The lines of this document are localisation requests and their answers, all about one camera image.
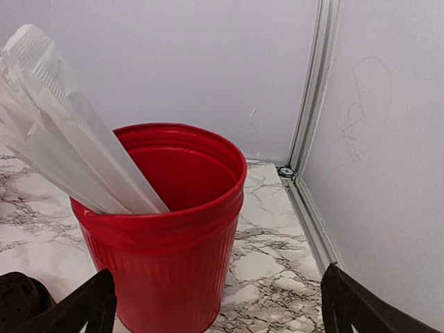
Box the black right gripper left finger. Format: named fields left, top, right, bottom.
left=13, top=269, right=117, bottom=333

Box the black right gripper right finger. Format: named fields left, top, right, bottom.
left=321, top=264, right=436, bottom=333

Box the stack of black cup lids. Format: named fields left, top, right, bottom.
left=1, top=272, right=56, bottom=332

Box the red ribbed metal bucket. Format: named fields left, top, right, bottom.
left=71, top=123, right=247, bottom=332

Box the aluminium right corner post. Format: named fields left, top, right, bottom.
left=278, top=1, right=340, bottom=275

